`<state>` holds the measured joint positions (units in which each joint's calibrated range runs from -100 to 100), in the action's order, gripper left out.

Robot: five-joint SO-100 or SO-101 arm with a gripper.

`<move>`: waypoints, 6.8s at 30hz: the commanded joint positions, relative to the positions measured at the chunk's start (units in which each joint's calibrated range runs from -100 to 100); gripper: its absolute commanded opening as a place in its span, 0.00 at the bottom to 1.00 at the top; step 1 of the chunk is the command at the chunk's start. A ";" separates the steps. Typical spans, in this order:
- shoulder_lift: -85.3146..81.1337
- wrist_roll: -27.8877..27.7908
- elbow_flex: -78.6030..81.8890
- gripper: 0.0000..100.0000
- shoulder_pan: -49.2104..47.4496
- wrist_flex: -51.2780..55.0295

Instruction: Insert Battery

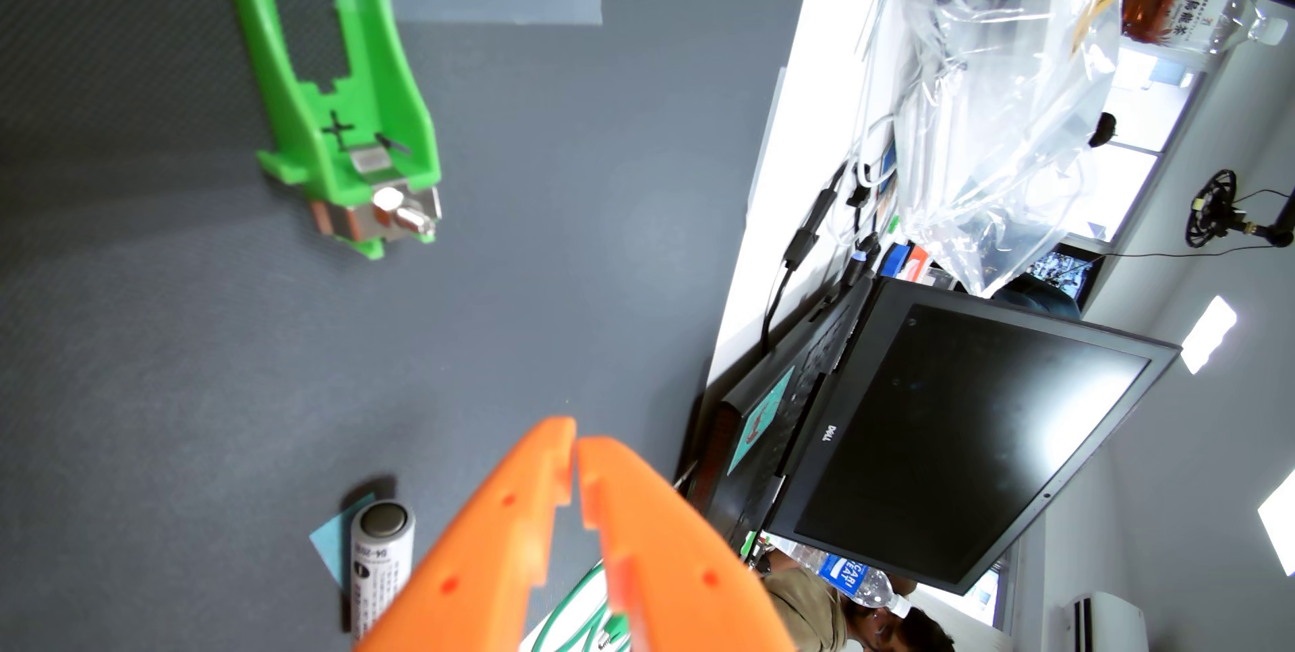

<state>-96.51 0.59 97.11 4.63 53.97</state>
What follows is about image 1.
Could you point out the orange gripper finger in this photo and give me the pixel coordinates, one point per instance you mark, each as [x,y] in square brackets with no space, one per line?
[668,561]
[475,551]

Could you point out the white cylindrical battery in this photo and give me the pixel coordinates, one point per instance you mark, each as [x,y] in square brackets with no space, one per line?
[382,566]

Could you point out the green battery holder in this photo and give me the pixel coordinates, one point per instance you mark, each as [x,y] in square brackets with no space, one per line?
[303,126]

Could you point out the light blue paper marker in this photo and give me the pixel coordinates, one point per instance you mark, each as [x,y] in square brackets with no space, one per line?
[332,541]

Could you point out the person with dark hair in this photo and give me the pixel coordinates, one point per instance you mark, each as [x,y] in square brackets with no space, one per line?
[809,614]

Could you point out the blue label water bottle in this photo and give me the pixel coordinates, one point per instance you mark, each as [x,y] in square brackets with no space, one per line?
[855,578]

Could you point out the dark grey mat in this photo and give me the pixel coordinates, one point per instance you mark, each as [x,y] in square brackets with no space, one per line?
[152,379]

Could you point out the blue and red packet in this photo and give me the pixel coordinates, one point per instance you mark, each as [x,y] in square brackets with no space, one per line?
[895,260]

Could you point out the white air conditioner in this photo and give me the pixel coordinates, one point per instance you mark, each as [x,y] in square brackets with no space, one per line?
[1108,624]

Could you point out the clear plastic bag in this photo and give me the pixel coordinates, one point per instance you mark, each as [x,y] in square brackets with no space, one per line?
[991,75]

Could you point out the rectangular ceiling light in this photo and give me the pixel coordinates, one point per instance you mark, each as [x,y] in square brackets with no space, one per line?
[1209,333]
[1280,526]

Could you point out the small black fan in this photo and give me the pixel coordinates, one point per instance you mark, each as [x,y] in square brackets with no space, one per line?
[1211,207]

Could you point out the plastic tea bottle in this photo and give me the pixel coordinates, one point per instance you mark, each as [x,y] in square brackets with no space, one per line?
[1184,15]

